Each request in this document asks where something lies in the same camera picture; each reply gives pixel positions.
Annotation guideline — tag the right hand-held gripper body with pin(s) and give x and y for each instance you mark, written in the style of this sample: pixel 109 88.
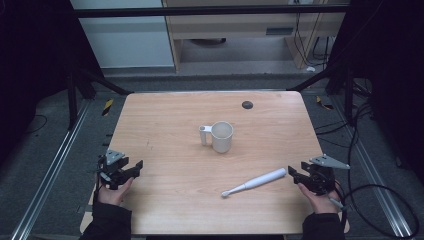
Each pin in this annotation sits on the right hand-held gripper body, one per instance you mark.
pixel 321 175

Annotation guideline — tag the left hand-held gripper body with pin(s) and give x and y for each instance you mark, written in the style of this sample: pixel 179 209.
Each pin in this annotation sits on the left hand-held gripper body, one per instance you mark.
pixel 112 166

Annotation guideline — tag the person's left hand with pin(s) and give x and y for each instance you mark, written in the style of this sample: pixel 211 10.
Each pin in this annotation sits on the person's left hand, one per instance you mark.
pixel 113 195

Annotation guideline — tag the person's right hand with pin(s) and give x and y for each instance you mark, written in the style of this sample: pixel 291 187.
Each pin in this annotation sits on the person's right hand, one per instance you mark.
pixel 319 201

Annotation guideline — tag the white electric toothbrush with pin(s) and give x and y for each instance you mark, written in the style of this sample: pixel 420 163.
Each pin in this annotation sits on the white electric toothbrush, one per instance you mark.
pixel 256 182

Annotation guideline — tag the yellow and black tape strip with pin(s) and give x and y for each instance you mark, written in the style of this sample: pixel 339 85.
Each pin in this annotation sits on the yellow and black tape strip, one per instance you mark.
pixel 107 107
pixel 324 103

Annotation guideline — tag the black metal stand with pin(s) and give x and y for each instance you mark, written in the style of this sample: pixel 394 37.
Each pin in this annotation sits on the black metal stand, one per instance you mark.
pixel 72 100
pixel 348 96

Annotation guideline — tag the round black table grommet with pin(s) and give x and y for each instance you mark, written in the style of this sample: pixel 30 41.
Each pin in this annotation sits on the round black table grommet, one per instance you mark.
pixel 247 105

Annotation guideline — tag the small white floor object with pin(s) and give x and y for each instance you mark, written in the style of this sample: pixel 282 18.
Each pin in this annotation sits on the small white floor object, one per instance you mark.
pixel 310 69

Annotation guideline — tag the white cabinet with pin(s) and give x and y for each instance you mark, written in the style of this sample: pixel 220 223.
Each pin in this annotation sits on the white cabinet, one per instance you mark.
pixel 126 43

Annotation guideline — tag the black curtain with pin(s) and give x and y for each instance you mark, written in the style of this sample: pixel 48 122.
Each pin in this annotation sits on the black curtain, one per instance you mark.
pixel 33 60
pixel 390 66

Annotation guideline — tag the light wooden desk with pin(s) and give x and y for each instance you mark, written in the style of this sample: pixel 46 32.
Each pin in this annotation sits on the light wooden desk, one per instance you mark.
pixel 233 28

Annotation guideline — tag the black horizontal bar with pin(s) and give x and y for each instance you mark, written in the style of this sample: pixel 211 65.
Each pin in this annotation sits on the black horizontal bar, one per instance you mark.
pixel 206 11

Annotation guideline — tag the aluminium floor rail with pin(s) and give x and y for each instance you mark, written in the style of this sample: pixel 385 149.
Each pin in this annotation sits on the aluminium floor rail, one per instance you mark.
pixel 376 181
pixel 50 173

